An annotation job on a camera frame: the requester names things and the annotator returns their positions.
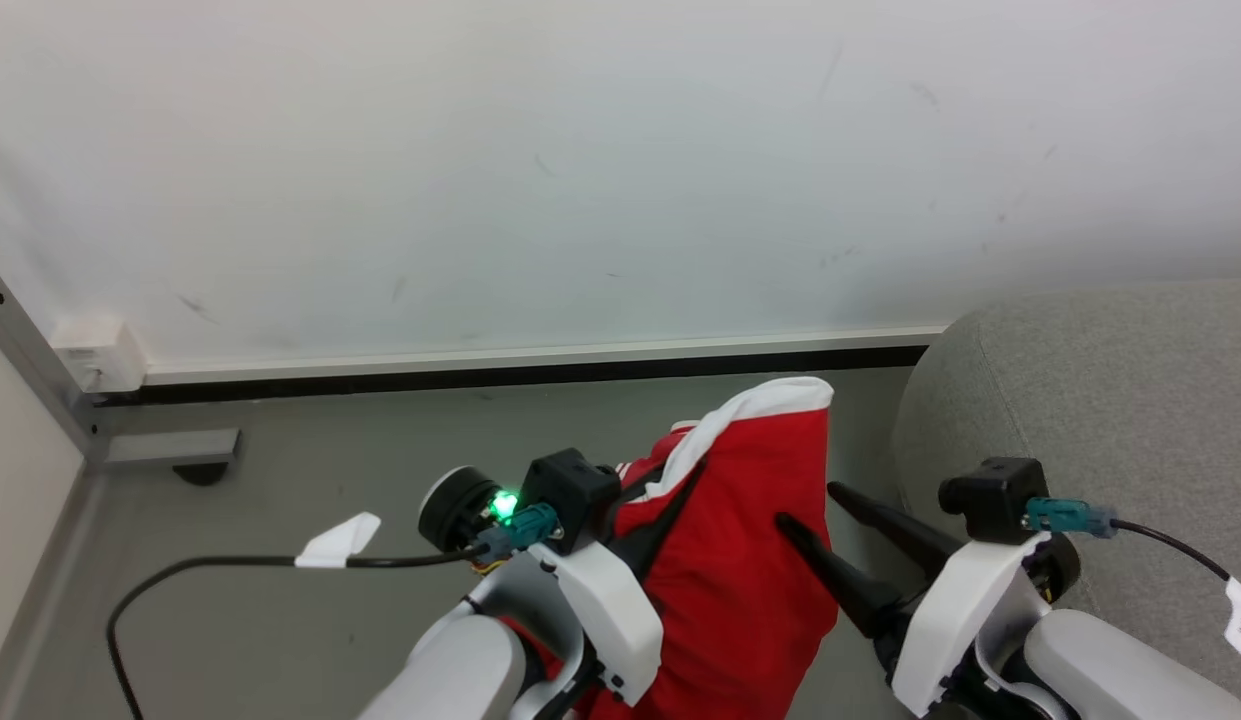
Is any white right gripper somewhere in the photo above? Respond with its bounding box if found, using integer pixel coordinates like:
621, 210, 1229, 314
774, 481, 1053, 719

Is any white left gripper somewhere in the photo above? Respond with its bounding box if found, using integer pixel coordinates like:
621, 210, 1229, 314
527, 457, 706, 708

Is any red white clothing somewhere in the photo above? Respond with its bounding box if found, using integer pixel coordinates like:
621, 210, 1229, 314
500, 376, 843, 720

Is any grey fabric sofa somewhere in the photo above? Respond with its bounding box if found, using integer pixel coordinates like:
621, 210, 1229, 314
891, 279, 1241, 713

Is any beige partition panel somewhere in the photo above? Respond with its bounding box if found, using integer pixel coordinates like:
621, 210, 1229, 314
0, 328, 87, 691

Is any teal left cable connector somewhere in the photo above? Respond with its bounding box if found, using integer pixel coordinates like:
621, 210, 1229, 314
475, 502, 563, 567

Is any teal cable connector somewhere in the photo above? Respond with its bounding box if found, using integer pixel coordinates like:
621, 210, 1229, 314
475, 502, 563, 567
1023, 496, 1119, 540

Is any white black wall baseboard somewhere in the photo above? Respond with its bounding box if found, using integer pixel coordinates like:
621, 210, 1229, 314
93, 323, 949, 407

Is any teal right cable connector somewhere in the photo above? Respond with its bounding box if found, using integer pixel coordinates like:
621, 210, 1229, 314
1023, 496, 1119, 540

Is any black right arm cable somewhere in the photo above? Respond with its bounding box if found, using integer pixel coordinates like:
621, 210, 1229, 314
1110, 517, 1234, 583

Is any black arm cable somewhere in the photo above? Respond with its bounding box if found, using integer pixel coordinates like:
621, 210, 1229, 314
105, 543, 491, 720
1110, 517, 1234, 583

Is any white left cable tag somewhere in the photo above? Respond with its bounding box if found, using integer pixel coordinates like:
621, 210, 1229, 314
294, 512, 383, 570

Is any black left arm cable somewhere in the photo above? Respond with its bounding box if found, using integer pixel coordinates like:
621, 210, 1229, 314
105, 543, 491, 720

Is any white wall socket box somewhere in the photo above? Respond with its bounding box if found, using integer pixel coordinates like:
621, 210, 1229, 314
51, 317, 148, 395

